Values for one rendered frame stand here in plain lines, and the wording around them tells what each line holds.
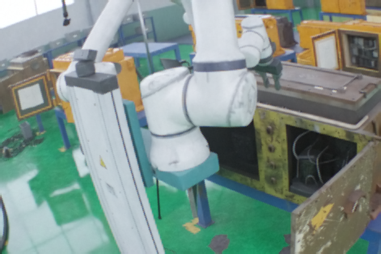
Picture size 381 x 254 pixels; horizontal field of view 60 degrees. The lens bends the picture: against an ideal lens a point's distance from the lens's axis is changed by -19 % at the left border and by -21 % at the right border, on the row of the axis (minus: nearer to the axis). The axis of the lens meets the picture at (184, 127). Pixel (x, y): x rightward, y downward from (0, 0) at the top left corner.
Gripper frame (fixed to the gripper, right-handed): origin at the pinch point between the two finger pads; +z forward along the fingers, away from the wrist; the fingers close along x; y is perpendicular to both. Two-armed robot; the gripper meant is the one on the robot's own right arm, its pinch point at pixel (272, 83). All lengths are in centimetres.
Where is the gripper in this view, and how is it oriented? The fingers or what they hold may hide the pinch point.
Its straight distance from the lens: 166.5
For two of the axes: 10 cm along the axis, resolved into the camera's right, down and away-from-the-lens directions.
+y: -5.5, 7.2, -4.2
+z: 3.5, 6.6, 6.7
